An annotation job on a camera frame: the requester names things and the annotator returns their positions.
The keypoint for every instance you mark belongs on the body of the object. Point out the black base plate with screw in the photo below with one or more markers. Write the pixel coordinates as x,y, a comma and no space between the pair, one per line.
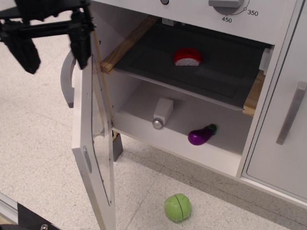
32,221

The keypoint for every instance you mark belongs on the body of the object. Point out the small round oven button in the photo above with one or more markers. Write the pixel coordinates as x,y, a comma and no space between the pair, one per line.
164,2

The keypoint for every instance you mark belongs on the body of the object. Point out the grey cabinet leg foot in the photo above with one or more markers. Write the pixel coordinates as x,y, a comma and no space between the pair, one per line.
117,147

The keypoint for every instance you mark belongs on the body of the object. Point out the white block with silver knob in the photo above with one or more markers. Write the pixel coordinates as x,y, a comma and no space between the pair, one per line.
162,112

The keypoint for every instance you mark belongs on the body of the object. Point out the white oven door with window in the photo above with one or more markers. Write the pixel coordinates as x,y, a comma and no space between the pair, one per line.
92,144

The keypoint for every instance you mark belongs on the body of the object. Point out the grey oven door handle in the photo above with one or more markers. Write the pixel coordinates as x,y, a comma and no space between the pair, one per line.
66,79

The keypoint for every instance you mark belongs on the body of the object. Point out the white toy kitchen cabinet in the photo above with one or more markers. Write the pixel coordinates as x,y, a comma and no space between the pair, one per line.
131,101

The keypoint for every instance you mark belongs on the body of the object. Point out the purple toy eggplant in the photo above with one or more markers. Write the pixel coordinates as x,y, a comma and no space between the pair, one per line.
200,136

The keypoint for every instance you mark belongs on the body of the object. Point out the dark grey oven tray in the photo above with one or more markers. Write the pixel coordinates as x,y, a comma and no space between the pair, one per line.
229,67

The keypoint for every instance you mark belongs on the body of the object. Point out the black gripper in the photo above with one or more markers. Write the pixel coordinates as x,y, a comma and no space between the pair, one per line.
26,20

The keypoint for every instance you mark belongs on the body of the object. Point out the green toy cabbage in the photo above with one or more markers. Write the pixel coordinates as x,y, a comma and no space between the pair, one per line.
177,207

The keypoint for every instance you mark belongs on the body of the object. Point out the grey temperature dial knob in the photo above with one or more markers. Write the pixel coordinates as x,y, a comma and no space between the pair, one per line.
226,7

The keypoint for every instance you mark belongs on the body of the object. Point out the silver cabinet door handle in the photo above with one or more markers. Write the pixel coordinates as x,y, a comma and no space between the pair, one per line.
292,112

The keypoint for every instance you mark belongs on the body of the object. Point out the aluminium frame rail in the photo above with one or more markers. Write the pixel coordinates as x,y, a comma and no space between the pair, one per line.
8,209

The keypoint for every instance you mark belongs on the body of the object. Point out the white right cabinet door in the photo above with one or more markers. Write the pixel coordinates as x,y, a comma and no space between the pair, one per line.
284,167

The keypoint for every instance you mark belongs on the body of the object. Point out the red white toy sushi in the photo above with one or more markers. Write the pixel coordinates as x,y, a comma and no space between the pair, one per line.
187,56

